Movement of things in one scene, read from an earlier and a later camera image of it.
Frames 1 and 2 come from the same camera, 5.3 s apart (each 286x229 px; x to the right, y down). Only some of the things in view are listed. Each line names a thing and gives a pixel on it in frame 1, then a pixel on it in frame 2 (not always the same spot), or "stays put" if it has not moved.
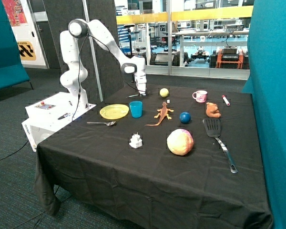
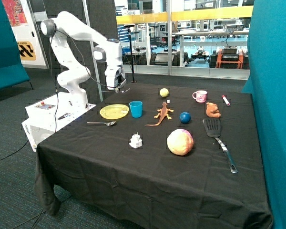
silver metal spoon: [108, 123] stays put
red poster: [15, 10] stays put
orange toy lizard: [164, 112] stays put
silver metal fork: [135, 95] to [123, 91]
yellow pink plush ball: [180, 141] stays put
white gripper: [140, 81] to [115, 78]
